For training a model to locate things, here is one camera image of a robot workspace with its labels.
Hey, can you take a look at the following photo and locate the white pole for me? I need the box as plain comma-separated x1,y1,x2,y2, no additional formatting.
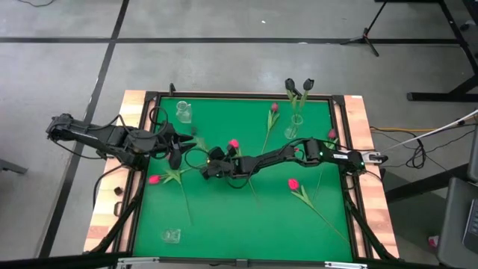
380,110,478,152

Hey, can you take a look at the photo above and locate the silver frame bracket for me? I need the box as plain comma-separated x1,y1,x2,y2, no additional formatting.
117,256,161,267
323,261,369,269

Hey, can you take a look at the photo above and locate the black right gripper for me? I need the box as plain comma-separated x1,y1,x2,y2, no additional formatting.
200,143,248,181

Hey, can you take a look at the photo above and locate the black desk frame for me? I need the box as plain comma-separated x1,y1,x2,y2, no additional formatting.
375,0,478,102

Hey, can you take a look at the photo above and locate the grey floor bracket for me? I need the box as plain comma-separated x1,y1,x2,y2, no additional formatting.
0,158,29,175

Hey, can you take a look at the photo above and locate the black artificial tulip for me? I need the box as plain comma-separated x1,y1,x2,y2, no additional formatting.
284,77,299,137
294,77,315,137

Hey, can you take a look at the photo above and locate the smooth clear glass carafe vase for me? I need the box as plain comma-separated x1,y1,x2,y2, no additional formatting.
283,114,304,140

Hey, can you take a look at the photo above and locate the cut crystal glass vase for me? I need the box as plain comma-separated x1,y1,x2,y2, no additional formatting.
175,99,193,124

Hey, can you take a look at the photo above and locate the silver metal mounting plate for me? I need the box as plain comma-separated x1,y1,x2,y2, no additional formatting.
364,151,389,165

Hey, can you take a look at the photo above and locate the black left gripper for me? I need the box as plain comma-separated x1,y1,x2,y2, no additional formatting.
158,124,198,170

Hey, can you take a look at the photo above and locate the black floor cable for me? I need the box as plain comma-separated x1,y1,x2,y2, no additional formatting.
405,129,478,170
16,0,55,7

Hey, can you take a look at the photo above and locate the grey chair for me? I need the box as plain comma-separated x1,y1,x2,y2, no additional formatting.
436,177,478,269

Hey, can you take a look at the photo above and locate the black aluminium table frame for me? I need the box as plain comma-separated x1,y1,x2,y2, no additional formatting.
84,82,400,269

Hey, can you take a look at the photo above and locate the yellow floor cable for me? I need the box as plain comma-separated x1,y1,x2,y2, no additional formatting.
369,126,449,134

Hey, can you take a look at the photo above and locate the black keyboard device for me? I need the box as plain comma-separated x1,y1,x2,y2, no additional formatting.
462,199,478,255

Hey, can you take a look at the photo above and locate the green table mat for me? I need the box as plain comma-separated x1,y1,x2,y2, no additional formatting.
133,96,354,262

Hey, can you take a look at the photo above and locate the black tripod stand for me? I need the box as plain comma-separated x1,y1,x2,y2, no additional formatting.
338,0,393,58

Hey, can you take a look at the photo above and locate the bright red artificial tulip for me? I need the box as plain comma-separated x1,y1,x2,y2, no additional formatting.
148,167,193,226
287,178,351,244
228,138,259,202

